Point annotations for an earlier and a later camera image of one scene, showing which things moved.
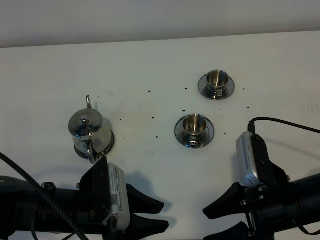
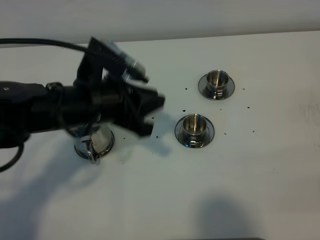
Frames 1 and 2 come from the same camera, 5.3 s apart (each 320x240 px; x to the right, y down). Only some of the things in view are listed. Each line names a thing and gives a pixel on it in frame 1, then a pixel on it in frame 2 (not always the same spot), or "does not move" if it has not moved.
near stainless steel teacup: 194,129 does not move
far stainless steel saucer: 202,86 does not move
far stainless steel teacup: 217,81 does not move
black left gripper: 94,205 → 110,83
